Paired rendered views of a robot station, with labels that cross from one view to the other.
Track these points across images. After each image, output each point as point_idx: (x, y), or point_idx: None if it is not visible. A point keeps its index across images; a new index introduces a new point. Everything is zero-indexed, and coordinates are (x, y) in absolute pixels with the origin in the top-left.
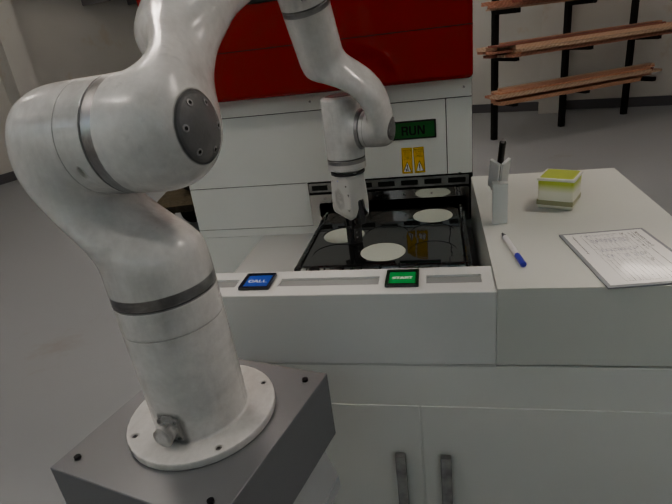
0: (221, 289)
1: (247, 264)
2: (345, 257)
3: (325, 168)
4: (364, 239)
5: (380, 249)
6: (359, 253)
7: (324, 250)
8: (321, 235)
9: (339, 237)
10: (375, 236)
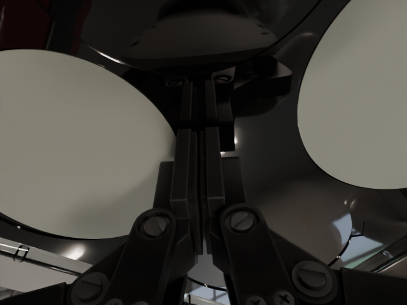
0: None
1: (3, 277)
2: (321, 231)
3: None
4: (193, 103)
5: (400, 88)
6: (341, 186)
7: (198, 260)
8: (25, 235)
9: (91, 192)
10: (181, 15)
